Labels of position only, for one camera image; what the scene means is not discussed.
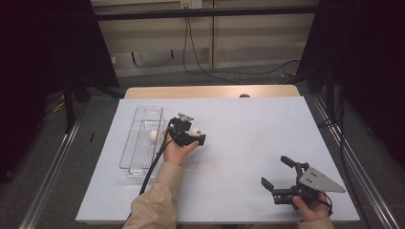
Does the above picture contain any hand-held gripper black cable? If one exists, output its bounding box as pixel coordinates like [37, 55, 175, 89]
[121, 135, 175, 229]
[316, 190, 334, 218]

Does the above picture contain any person's left hand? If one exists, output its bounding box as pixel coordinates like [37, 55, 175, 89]
[162, 128, 201, 167]

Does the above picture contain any left hand-held gripper black cable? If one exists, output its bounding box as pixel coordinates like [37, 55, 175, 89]
[121, 135, 175, 229]

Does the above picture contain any black cable along rail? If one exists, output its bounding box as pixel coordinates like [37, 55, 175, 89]
[318, 92, 366, 204]

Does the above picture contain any white table mat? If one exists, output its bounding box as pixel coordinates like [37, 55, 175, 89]
[75, 96, 361, 224]

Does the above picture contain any dark curtain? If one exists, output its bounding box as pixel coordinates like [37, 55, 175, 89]
[297, 0, 405, 170]
[0, 0, 120, 184]

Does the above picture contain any black floor cable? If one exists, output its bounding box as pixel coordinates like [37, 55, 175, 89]
[219, 59, 302, 76]

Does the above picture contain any black horizontal metal bar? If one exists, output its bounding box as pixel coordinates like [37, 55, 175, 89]
[94, 5, 319, 22]

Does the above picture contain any white wall socket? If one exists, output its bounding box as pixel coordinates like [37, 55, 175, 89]
[180, 0, 203, 10]

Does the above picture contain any metal floor rail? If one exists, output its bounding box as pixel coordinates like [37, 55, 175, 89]
[310, 94, 399, 229]
[18, 104, 88, 229]

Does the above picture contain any person's right hand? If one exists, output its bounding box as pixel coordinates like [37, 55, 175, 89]
[291, 194, 332, 223]

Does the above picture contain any black metal stand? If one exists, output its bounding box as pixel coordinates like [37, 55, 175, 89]
[62, 75, 76, 135]

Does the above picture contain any clear plastic container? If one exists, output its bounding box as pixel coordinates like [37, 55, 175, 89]
[118, 105, 166, 181]

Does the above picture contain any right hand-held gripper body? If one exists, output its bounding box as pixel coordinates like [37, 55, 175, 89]
[271, 161, 347, 208]

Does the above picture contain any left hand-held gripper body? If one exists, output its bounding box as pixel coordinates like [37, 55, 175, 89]
[166, 112, 196, 148]

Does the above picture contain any black hanging wall cable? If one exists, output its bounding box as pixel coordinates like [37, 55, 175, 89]
[181, 17, 241, 86]

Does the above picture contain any right hand-held gripper black cable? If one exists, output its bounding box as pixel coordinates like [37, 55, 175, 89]
[316, 190, 334, 218]

